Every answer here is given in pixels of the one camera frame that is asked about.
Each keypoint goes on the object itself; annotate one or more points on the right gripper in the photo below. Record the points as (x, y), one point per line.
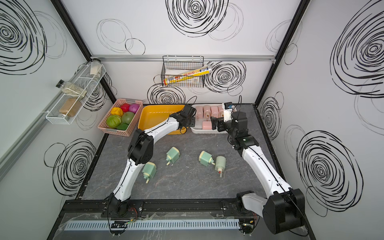
(221, 122)

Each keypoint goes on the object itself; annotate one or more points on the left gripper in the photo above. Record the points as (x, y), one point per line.
(193, 120)

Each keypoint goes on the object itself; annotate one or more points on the pink sharpener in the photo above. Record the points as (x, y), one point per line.
(221, 112)
(199, 112)
(214, 111)
(207, 112)
(207, 125)

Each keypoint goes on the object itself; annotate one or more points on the white plastic storage box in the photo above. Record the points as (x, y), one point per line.
(197, 129)

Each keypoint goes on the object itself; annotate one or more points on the yellow plastic storage box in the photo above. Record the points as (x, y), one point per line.
(153, 115)

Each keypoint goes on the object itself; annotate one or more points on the green sharpener square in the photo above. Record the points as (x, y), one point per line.
(206, 159)

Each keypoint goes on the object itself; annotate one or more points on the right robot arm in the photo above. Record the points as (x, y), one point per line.
(283, 208)

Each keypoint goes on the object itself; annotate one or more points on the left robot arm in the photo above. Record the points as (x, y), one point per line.
(140, 152)

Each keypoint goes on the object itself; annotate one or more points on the green sharpener right round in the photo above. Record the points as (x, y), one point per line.
(220, 165)

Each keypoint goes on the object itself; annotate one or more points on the yellow red tube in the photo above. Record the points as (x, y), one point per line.
(176, 76)

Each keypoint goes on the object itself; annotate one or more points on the magenta toy fruit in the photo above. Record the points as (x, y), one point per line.
(134, 108)

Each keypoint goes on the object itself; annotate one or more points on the light green toy apple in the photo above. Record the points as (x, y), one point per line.
(127, 117)

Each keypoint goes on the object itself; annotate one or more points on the red toy fruit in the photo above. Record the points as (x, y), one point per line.
(125, 107)

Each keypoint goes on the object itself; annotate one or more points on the yellow toy fruit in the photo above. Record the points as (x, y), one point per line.
(117, 111)

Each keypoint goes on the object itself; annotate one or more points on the green toy cabbage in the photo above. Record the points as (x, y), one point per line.
(113, 121)

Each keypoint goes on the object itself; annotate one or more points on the pink perforated basket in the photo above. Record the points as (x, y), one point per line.
(123, 129)

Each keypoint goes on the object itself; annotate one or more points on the clear jar on shelf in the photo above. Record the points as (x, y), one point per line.
(95, 68)

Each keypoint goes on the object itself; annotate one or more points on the brown block on shelf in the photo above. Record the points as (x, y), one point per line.
(70, 107)

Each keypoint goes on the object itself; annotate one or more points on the bottle lying on shelf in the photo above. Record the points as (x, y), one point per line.
(71, 89)

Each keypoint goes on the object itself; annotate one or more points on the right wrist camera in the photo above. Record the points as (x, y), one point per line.
(227, 111)

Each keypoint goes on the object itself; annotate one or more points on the black wire wall basket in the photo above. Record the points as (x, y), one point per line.
(184, 63)

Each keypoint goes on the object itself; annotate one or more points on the white slotted cable duct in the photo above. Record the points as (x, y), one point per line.
(214, 224)

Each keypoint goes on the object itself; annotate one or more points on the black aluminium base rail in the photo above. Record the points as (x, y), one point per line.
(225, 206)

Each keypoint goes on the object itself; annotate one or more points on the white wire wall shelf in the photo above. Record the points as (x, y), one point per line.
(93, 101)

